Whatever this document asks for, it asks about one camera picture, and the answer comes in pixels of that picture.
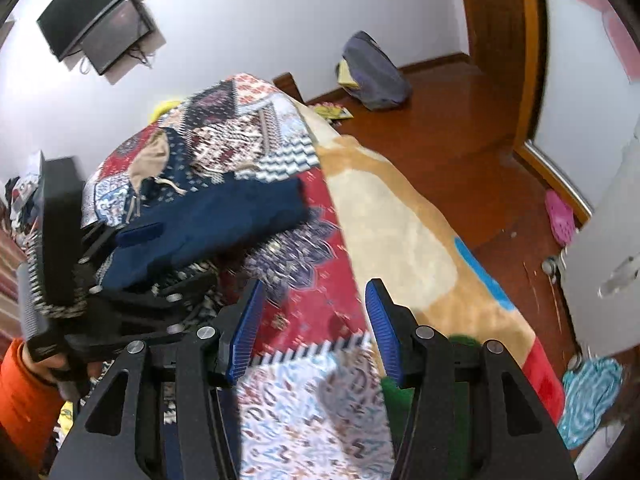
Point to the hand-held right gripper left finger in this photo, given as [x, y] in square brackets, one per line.
[247, 332]

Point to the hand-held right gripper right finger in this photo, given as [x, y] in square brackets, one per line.
[382, 332]

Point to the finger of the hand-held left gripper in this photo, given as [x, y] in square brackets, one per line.
[142, 235]
[150, 306]

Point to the blue denim pants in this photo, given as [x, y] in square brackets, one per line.
[215, 220]

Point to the patchwork printed cloth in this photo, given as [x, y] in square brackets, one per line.
[295, 270]

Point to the person's left forearm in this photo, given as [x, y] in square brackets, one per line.
[25, 405]

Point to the pile of assorted clothes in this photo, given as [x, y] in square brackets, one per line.
[20, 200]

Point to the red striped cloth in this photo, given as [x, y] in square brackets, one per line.
[10, 270]

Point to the green cloth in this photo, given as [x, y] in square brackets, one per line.
[395, 425]

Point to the tan fleece blanket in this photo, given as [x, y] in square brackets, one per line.
[400, 240]

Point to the yellow plush item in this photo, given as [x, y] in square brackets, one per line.
[165, 109]

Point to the yellow cartoon blanket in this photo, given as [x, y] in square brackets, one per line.
[67, 422]

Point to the small caster wheel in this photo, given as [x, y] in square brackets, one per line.
[550, 266]

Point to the pink slipper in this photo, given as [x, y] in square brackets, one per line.
[560, 217]

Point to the teal patterned cloth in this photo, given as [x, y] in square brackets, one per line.
[590, 400]

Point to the white furniture panel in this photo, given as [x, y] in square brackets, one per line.
[600, 270]

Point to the yellow printed booklet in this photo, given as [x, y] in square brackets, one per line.
[334, 111]

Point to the yellow packet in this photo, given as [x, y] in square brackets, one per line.
[345, 77]

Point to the grey blue bag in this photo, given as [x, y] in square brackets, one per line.
[375, 75]

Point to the white door with pink trim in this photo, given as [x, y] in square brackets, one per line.
[585, 85]

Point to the wooden door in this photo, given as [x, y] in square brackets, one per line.
[495, 10]

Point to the wooden bed frame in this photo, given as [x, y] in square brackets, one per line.
[287, 86]

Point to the black wall television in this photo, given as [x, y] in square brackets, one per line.
[95, 5]

